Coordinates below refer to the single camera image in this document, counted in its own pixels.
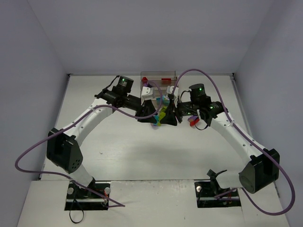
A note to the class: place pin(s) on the green lego brick split off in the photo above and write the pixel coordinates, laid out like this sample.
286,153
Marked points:
161,116

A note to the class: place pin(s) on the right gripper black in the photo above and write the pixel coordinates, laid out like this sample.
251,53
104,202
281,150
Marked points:
175,109

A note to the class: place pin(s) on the purple butterfly lego piece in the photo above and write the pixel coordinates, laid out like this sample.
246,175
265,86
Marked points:
156,125

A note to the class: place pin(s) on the red curved lego piece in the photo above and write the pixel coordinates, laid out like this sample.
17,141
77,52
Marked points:
193,122

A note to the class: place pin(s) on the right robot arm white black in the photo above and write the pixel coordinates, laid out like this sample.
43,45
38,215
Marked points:
259,171

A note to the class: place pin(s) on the clear bin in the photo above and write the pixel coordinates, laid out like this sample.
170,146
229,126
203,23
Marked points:
162,84
158,75

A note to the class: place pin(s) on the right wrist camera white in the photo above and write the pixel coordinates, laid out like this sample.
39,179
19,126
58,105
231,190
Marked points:
172,92

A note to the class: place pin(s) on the clear bin farthest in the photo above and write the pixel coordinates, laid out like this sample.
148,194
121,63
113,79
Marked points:
158,75

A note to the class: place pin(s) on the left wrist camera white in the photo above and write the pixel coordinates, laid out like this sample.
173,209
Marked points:
147,93

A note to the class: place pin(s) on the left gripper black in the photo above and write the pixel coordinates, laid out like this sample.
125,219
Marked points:
142,108

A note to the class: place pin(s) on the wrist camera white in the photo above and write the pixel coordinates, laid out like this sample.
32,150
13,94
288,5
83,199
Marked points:
147,93
172,92

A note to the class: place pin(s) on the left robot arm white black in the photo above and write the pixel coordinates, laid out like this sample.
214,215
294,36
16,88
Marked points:
63,147

